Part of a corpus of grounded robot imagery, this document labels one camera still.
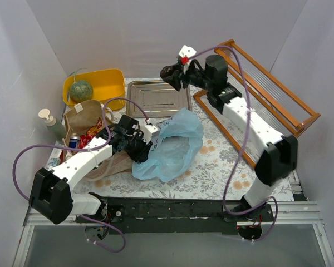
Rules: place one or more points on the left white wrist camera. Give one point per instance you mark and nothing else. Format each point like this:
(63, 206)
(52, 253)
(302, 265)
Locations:
(149, 130)

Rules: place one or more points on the blue drink can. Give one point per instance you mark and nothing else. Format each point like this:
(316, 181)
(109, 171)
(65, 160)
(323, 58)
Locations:
(74, 142)

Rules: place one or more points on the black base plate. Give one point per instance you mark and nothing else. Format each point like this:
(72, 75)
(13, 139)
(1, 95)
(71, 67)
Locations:
(136, 215)

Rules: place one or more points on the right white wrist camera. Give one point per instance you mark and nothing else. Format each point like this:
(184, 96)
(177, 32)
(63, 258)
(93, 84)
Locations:
(185, 54)

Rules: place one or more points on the light blue plastic bag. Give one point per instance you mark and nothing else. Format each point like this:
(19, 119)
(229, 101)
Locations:
(174, 149)

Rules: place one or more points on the floral table mat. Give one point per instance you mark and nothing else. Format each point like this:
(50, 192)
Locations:
(205, 179)

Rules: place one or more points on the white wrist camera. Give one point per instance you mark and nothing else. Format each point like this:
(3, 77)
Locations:
(149, 130)
(185, 54)

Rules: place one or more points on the red snack packet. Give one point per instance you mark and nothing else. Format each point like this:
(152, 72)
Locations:
(90, 134)

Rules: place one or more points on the orange wooden rack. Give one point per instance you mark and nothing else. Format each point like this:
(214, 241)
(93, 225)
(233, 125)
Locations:
(286, 110)

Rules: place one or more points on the brown burlap tote bag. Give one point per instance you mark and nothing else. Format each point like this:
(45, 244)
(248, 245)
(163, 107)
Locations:
(77, 121)

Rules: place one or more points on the green melon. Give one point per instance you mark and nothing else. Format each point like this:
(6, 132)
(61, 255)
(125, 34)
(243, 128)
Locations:
(80, 90)

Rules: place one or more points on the silver metal tray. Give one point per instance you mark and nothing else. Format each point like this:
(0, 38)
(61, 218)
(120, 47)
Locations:
(155, 99)

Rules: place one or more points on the green pump bottle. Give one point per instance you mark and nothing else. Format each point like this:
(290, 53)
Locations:
(53, 125)

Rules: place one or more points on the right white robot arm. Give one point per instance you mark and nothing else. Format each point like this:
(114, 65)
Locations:
(278, 153)

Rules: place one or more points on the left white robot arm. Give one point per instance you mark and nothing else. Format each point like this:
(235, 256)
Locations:
(52, 191)

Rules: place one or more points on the yellow plastic basket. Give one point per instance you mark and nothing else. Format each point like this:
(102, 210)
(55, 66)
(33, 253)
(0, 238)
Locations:
(106, 84)

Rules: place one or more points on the aluminium frame rail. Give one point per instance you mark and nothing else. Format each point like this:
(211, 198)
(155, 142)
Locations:
(295, 212)

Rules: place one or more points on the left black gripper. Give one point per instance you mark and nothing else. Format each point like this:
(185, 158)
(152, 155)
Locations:
(141, 150)

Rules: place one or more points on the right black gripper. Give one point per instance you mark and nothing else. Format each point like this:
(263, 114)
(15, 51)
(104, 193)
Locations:
(178, 76)

